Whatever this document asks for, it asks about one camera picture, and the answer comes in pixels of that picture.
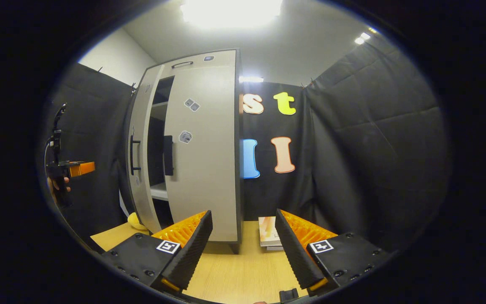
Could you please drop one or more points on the yellow soft object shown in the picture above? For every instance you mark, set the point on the yellow soft object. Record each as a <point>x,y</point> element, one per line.
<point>135,221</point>

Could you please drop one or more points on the white cabinet door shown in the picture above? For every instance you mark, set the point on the white cabinet door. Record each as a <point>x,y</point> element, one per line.
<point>144,126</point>
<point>209,169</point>

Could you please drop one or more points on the small ceiling light panel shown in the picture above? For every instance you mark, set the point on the small ceiling light panel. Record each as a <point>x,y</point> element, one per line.
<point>362,39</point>

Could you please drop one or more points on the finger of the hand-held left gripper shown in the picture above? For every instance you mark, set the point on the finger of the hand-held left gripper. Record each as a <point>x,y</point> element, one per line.
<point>82,169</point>

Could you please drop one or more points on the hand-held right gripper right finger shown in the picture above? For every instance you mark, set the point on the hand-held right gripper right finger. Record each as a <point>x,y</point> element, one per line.
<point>295,257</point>

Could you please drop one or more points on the white and grey cabinet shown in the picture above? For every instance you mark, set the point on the white and grey cabinet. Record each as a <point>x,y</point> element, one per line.
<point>158,192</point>

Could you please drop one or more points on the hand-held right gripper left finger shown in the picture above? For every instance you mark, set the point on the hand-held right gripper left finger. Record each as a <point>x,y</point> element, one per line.
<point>192,253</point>

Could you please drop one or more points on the white cabinet drawer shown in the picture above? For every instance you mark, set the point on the white cabinet drawer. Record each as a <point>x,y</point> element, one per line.
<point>217,63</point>

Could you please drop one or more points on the large ceiling light panel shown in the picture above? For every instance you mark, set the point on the large ceiling light panel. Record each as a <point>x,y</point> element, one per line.
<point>230,12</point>

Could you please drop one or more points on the white paperback book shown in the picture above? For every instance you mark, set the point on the white paperback book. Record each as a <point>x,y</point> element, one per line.
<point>268,232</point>

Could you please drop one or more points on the black backdrop cloth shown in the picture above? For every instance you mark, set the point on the black backdrop cloth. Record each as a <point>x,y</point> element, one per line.
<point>373,147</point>

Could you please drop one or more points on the ceiling light behind cloth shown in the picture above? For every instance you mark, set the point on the ceiling light behind cloth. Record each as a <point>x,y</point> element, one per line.
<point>250,79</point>

